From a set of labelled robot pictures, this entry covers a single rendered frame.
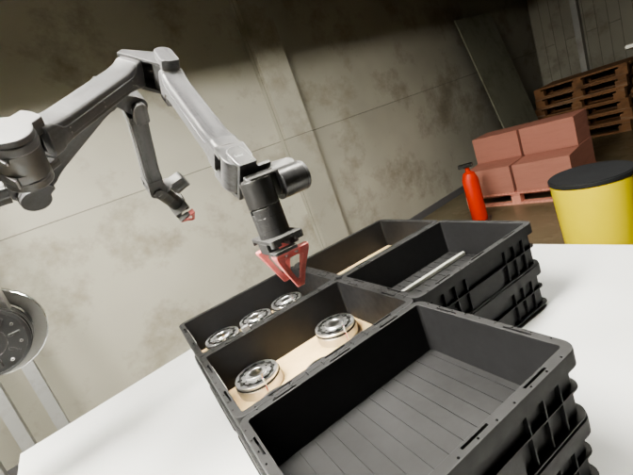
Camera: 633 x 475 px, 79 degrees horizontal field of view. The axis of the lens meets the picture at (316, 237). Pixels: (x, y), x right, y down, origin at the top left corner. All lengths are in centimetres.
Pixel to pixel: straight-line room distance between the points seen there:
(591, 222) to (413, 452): 198
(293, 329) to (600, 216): 185
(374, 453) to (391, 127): 410
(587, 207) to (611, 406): 166
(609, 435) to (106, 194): 289
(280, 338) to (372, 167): 341
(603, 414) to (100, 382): 290
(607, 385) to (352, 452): 49
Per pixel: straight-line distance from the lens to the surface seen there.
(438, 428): 67
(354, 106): 423
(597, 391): 90
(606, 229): 248
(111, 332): 311
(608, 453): 80
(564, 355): 60
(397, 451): 66
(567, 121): 440
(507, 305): 103
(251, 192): 66
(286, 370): 93
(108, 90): 94
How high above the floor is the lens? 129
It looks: 13 degrees down
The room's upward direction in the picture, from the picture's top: 20 degrees counter-clockwise
